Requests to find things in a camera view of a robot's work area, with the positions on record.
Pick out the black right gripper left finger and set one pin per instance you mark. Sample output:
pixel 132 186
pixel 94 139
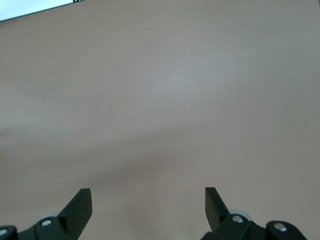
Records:
pixel 72 220

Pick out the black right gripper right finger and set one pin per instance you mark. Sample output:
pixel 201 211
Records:
pixel 220 220

